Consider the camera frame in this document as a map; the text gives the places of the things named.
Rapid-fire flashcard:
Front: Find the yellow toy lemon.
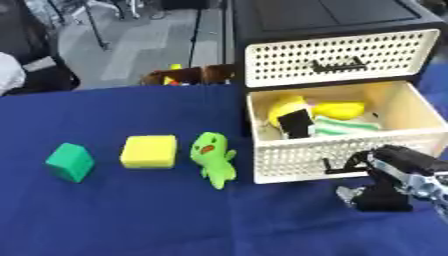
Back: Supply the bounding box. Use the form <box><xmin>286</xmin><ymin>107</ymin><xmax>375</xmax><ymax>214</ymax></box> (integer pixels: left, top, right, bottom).
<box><xmin>311</xmin><ymin>101</ymin><xmax>368</xmax><ymax>121</ymax></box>

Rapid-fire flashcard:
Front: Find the yellow square sponge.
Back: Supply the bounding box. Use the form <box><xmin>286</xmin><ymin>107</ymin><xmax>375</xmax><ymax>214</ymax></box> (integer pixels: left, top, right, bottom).
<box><xmin>119</xmin><ymin>134</ymin><xmax>179</xmax><ymax>170</ymax></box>

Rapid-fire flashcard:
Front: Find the green white striped cloth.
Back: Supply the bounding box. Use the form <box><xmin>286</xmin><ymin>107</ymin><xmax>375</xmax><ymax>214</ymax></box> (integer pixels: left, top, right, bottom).
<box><xmin>311</xmin><ymin>115</ymin><xmax>384</xmax><ymax>138</ymax></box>

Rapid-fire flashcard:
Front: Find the brown cardboard box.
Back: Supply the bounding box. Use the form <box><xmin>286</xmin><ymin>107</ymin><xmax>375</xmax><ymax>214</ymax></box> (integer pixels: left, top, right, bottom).
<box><xmin>138</xmin><ymin>63</ymin><xmax>237</xmax><ymax>87</ymax></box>

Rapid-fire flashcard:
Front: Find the black cabinet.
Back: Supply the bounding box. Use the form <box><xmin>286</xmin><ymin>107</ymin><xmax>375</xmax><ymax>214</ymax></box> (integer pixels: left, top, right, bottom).
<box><xmin>231</xmin><ymin>0</ymin><xmax>448</xmax><ymax>94</ymax></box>

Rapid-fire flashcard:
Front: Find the black rectangular block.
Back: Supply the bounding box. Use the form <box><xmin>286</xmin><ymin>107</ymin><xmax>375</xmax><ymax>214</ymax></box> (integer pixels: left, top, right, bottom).
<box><xmin>274</xmin><ymin>108</ymin><xmax>317</xmax><ymax>140</ymax></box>

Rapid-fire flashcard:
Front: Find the pale open drawer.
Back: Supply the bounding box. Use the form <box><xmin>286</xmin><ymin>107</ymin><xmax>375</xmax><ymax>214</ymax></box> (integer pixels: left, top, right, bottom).
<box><xmin>245</xmin><ymin>80</ymin><xmax>448</xmax><ymax>185</ymax></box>

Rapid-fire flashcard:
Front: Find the green block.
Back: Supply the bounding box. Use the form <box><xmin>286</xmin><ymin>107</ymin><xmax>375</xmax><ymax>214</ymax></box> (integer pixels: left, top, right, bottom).
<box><xmin>43</xmin><ymin>142</ymin><xmax>97</xmax><ymax>184</ymax></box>

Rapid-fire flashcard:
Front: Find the black drawer handle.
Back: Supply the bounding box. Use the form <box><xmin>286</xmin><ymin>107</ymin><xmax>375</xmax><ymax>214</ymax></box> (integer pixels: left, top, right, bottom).
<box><xmin>308</xmin><ymin>56</ymin><xmax>370</xmax><ymax>74</ymax></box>
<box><xmin>322</xmin><ymin>151</ymin><xmax>375</xmax><ymax>176</ymax></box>

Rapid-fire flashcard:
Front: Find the green soft toy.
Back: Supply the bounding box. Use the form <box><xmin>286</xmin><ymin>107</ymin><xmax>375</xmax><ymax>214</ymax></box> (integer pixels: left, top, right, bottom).
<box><xmin>189</xmin><ymin>131</ymin><xmax>240</xmax><ymax>191</ymax></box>

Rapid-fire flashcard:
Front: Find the person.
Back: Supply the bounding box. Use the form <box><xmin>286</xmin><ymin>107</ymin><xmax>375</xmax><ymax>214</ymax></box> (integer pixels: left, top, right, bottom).
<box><xmin>0</xmin><ymin>51</ymin><xmax>28</xmax><ymax>96</ymax></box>

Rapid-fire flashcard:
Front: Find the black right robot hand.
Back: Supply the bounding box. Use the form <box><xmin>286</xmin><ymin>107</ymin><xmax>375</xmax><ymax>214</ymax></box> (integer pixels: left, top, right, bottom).
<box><xmin>336</xmin><ymin>144</ymin><xmax>448</xmax><ymax>213</ymax></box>

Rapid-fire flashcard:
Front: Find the yellow soft toy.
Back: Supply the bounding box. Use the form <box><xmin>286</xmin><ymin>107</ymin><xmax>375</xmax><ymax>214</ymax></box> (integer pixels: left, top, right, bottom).
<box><xmin>266</xmin><ymin>95</ymin><xmax>312</xmax><ymax>128</ymax></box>

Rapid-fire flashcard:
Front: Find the black tripod stand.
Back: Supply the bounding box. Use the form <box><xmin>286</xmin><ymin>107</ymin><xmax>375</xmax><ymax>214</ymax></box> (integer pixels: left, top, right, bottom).
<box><xmin>45</xmin><ymin>0</ymin><xmax>128</xmax><ymax>51</ymax></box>

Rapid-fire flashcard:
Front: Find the pale closed drawer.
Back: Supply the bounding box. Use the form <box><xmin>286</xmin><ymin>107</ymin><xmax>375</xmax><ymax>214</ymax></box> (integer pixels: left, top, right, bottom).
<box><xmin>243</xmin><ymin>28</ymin><xmax>441</xmax><ymax>89</ymax></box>

